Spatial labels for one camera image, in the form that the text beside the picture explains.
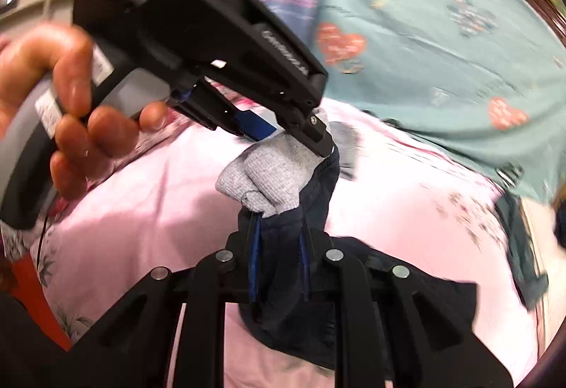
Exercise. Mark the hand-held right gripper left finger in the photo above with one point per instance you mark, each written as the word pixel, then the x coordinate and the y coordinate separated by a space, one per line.
pixel 253 268

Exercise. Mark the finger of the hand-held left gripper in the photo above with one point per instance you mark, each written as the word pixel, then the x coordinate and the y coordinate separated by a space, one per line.
pixel 316 136
pixel 252 125

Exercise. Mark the black pants with grey lining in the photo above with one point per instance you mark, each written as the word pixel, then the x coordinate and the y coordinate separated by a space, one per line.
pixel 274 326

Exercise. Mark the person's left hand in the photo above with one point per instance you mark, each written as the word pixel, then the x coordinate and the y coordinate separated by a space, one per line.
pixel 70 69

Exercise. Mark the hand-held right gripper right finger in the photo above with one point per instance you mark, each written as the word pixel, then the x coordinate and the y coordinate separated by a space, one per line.
pixel 304 268

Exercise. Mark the teal heart print sheet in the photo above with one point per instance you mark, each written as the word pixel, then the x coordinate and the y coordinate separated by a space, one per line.
pixel 420 16

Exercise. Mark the pink floral bedsheet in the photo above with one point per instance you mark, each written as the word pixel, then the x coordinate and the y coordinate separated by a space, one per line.
pixel 146 202

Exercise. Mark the teal grey garment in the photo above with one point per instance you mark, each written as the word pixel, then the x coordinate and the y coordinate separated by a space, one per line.
pixel 526 273

